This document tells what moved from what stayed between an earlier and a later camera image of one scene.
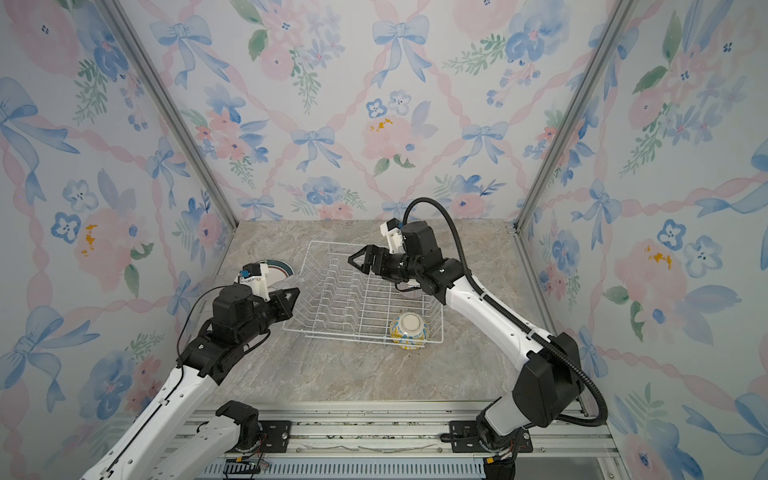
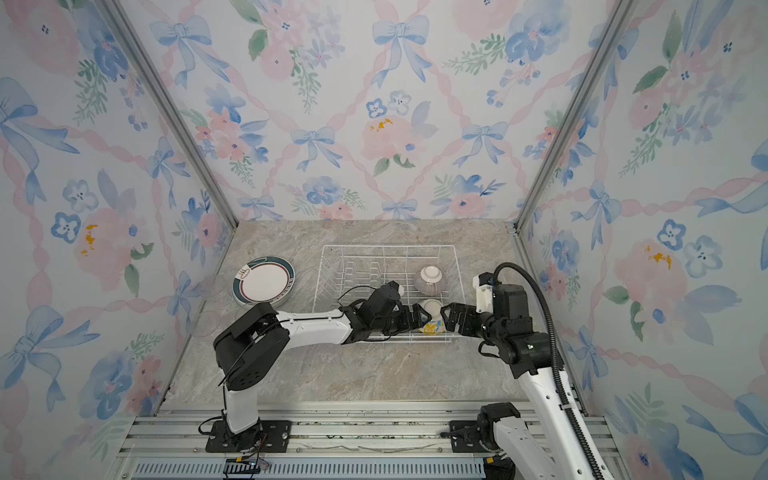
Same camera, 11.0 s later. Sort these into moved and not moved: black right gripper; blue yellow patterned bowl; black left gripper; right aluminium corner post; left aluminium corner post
Moved: blue yellow patterned bowl; black right gripper; black left gripper
Not moved: left aluminium corner post; right aluminium corner post
